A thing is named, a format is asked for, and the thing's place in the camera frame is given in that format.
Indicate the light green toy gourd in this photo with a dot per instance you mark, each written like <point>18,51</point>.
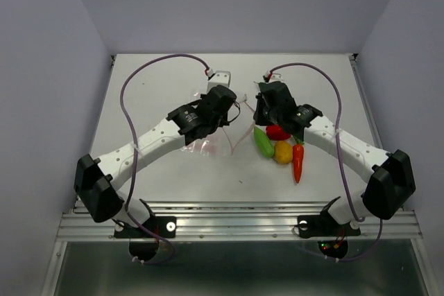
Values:
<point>263,143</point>

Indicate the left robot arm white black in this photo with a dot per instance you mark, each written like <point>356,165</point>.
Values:
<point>97,181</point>

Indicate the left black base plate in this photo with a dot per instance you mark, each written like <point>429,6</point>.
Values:
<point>164,226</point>

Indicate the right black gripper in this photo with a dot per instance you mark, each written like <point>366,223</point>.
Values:
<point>260,119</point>

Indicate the yellow toy potato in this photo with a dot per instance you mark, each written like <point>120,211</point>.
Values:
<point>283,152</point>

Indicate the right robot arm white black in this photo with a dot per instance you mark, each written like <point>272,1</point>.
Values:
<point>388,176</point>

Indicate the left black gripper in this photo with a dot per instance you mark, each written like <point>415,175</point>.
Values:
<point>223,121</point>

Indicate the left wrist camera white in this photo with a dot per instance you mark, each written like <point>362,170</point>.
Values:
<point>222,78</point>

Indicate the dark green toy cucumber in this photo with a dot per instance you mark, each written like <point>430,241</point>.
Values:
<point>257,85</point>

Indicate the clear zip top bag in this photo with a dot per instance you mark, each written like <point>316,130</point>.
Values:
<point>225,140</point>

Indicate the orange toy carrot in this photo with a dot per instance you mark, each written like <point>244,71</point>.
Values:
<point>298,158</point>

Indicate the red toy bell pepper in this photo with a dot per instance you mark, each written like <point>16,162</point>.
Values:
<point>276,133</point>

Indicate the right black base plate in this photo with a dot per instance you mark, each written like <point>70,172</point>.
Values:
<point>323,225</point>

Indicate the aluminium frame rail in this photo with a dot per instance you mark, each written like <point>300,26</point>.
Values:
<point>203,221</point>

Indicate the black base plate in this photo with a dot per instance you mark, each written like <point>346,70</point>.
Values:
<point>323,225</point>
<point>164,226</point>

